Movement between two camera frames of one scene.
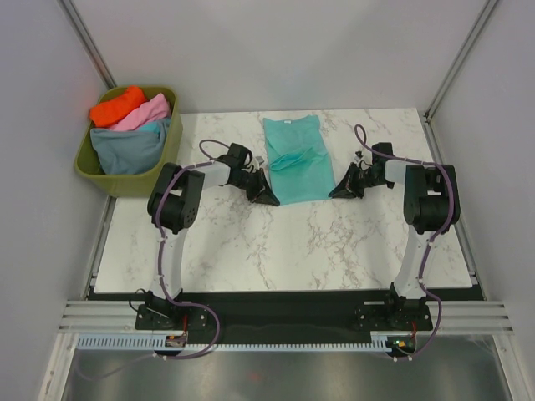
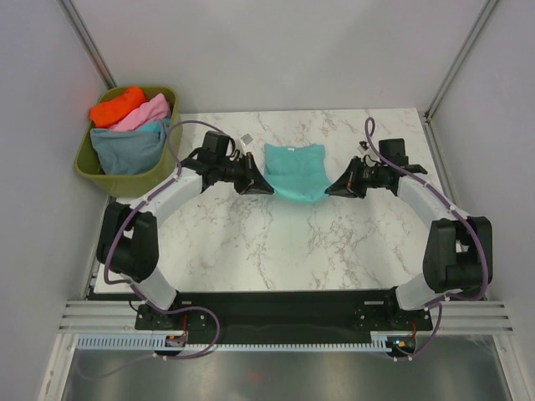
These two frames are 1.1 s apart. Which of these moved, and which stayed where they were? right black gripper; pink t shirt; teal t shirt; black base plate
Moved: teal t shirt
Stayed: pink t shirt; right black gripper; black base plate
